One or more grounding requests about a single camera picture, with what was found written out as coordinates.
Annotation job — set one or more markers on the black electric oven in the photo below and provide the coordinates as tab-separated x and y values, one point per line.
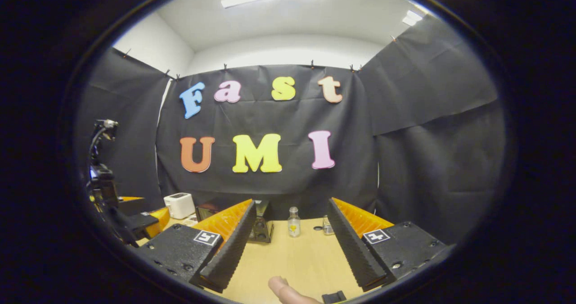
263	227

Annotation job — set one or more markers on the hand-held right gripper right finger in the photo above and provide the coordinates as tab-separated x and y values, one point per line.
353	250

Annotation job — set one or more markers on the clear glass bottle yellow label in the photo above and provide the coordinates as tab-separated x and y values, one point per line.
294	225

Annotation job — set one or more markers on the white toaster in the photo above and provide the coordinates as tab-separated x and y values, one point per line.
180	206

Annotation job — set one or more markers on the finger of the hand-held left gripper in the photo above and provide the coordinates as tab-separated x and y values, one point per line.
144	223
132	206

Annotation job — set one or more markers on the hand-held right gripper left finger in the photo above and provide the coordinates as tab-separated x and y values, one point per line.
229	254

